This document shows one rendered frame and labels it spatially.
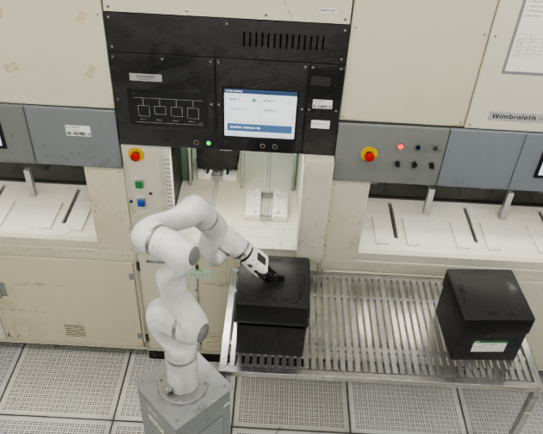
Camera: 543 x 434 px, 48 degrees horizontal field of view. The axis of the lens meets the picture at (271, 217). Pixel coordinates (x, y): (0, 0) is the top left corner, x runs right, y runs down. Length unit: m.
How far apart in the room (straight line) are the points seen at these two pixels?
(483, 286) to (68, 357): 2.22
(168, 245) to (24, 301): 1.66
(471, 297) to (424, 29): 1.06
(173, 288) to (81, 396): 1.58
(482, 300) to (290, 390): 1.26
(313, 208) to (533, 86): 0.98
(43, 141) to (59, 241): 0.56
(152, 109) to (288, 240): 0.91
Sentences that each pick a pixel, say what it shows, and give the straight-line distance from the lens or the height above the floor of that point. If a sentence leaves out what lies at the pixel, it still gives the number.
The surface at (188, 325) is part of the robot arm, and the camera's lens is 2.10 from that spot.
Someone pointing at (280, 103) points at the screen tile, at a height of 1.63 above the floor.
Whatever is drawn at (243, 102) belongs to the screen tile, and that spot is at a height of 1.63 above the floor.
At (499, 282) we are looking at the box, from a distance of 2.72.
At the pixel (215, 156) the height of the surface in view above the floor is 1.02.
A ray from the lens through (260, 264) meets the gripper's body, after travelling 2.34.
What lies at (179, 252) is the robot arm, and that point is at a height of 1.54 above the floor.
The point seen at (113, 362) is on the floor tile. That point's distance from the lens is 3.56.
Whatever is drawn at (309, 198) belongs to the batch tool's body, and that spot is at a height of 1.21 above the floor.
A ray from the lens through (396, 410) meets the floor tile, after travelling 3.43.
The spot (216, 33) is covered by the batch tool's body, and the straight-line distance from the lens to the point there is 2.31.
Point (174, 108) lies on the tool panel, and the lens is 2.47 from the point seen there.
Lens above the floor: 2.78
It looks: 39 degrees down
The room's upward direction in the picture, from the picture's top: 3 degrees clockwise
